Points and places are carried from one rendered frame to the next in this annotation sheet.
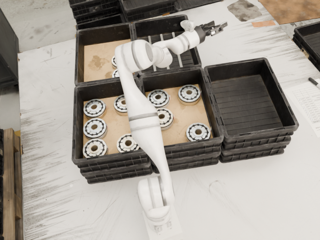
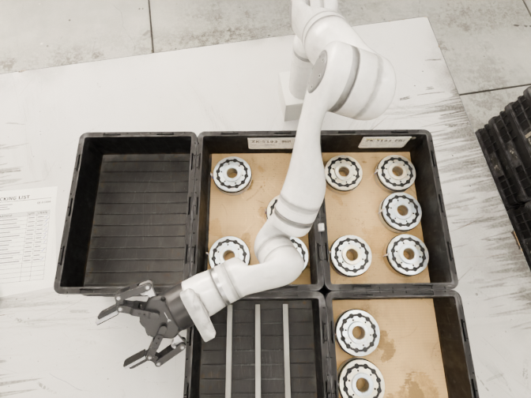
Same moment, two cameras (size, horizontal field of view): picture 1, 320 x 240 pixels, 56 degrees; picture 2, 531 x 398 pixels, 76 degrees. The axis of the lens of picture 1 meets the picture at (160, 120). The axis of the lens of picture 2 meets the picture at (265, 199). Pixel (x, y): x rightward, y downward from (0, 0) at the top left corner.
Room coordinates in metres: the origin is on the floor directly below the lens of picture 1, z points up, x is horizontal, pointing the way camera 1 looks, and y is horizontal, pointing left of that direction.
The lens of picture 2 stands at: (1.01, -0.06, 1.71)
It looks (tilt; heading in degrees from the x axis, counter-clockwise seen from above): 72 degrees down; 180
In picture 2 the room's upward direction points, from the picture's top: 1 degrees clockwise
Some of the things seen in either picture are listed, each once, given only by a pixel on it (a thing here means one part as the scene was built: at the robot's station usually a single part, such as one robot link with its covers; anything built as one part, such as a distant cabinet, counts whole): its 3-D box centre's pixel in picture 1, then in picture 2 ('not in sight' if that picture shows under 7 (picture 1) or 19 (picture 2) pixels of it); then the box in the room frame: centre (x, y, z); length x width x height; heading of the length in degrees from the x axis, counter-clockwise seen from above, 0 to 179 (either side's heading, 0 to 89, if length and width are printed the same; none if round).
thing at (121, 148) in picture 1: (128, 144); (343, 172); (0.66, 0.14, 0.86); 0.10 x 0.10 x 0.01
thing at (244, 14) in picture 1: (244, 9); not in sight; (1.65, -0.63, 0.71); 0.22 x 0.19 x 0.01; 11
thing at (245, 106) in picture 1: (245, 103); (139, 213); (0.79, -0.38, 0.87); 0.40 x 0.30 x 0.11; 2
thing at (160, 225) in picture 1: (158, 213); (306, 69); (0.35, 0.05, 0.88); 0.09 x 0.09 x 0.17; 20
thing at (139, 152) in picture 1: (108, 117); (380, 204); (0.77, 0.22, 0.92); 0.40 x 0.30 x 0.02; 2
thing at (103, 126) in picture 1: (94, 127); (401, 211); (0.76, 0.29, 0.86); 0.10 x 0.10 x 0.01
